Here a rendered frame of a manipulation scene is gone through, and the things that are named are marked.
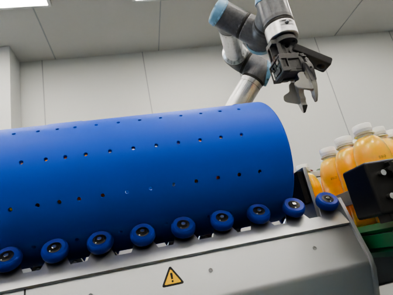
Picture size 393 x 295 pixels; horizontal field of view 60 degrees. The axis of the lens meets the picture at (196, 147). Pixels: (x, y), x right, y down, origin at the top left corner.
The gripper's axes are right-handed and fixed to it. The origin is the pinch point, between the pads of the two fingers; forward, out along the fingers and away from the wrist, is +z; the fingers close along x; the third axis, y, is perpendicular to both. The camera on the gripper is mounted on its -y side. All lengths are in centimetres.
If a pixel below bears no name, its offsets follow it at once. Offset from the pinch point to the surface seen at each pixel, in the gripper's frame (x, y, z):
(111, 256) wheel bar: 12, 55, 30
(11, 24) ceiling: -217, 140, -216
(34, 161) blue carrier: 15, 66, 12
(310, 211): 4.5, 11.9, 28.3
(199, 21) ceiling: -226, -51, -217
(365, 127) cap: 16.3, 0.7, 14.4
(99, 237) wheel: 12, 57, 27
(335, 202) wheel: 13.5, 11.0, 28.3
